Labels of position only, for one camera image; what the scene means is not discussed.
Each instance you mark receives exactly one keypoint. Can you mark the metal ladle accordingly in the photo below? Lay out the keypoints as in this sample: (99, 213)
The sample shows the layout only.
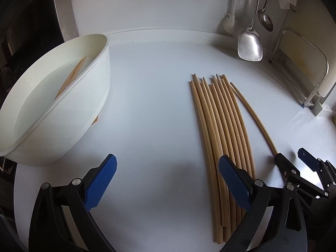
(265, 21)

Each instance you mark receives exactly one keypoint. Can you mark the white dish brush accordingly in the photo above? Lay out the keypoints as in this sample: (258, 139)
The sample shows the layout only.
(229, 23)

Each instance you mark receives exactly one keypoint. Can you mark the bundle of wooden chopsticks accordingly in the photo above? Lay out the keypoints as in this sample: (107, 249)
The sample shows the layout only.
(223, 136)

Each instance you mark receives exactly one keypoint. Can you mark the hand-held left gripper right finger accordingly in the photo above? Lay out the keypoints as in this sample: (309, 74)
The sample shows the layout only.
(235, 183)

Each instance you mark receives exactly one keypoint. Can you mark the pale cutting board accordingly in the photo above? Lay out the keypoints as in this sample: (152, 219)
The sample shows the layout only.
(302, 57)

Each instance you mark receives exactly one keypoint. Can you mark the small grey block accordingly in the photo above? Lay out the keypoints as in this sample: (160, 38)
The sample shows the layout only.
(317, 109)

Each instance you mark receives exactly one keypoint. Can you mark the small brown wooden piece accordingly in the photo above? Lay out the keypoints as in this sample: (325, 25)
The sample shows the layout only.
(95, 120)

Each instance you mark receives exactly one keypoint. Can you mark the long wooden chopstick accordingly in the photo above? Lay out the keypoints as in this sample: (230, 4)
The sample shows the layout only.
(76, 72)
(251, 110)
(68, 80)

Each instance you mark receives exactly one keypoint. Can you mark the white plastic basin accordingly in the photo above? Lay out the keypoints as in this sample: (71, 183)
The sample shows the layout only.
(78, 126)

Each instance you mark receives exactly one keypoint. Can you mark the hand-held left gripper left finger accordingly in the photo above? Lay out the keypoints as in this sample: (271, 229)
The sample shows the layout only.
(101, 181)

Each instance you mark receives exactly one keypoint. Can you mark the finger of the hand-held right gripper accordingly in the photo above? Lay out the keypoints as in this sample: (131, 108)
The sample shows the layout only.
(307, 156)
(283, 162)

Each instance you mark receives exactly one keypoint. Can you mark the metal spatula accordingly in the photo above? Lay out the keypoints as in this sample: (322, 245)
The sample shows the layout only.
(249, 44)

